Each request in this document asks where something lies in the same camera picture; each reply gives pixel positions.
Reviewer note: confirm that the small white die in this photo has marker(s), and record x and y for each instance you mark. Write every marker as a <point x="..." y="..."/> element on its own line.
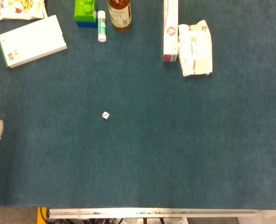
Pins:
<point x="105" y="115"/>

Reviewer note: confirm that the white flat cardboard box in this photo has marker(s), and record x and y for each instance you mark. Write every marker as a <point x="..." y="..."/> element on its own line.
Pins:
<point x="33" y="40"/>

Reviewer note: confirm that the snack chip bag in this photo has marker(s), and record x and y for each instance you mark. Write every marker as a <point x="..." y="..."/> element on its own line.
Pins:
<point x="15" y="8"/>

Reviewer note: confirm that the blue toy building block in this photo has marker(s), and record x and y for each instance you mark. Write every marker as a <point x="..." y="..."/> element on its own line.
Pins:
<point x="86" y="23"/>

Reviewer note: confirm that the teal felt table mat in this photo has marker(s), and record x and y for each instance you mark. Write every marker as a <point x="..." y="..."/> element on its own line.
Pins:
<point x="138" y="140"/>

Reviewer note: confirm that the white glue stick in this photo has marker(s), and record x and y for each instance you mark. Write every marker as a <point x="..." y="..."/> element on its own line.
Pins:
<point x="101" y="26"/>

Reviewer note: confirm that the green toy building block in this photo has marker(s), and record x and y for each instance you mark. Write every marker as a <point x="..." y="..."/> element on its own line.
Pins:
<point x="84" y="10"/>

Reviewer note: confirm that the amber liquid glass bottle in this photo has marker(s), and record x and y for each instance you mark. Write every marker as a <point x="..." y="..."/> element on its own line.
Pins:
<point x="120" y="15"/>

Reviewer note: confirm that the tall white pink carton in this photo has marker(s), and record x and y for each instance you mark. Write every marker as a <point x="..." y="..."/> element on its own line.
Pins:
<point x="170" y="32"/>

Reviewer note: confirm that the white wet wipes pack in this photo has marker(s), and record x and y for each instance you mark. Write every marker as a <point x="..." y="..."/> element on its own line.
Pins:
<point x="195" y="47"/>

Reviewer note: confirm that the aluminium frame rail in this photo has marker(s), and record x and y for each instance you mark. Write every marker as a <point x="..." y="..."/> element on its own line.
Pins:
<point x="152" y="212"/>

